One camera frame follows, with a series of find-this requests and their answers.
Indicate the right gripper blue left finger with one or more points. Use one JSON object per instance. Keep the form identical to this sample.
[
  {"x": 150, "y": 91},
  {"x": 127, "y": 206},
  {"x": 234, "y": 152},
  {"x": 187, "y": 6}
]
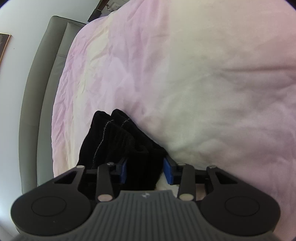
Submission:
[{"x": 110, "y": 180}]

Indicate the pink duvet cover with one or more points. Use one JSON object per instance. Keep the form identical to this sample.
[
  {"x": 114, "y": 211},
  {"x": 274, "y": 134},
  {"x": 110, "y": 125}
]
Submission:
[{"x": 212, "y": 81}]

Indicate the left wooden nightstand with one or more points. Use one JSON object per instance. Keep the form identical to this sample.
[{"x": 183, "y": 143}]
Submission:
[{"x": 105, "y": 7}]

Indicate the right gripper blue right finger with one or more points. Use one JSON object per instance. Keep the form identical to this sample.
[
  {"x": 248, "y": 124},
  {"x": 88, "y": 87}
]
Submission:
[{"x": 183, "y": 175}]

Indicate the black pants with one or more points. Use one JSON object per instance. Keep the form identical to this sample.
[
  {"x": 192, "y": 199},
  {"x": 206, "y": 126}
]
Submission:
[{"x": 114, "y": 138}]

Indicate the grey upholstered headboard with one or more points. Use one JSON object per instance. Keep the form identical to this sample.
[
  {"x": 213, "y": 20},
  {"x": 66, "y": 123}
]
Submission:
[{"x": 34, "y": 140}]

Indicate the orange framed wall picture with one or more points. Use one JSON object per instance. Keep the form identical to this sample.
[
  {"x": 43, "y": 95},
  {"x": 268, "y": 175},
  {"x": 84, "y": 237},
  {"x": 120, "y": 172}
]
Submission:
[{"x": 4, "y": 39}]

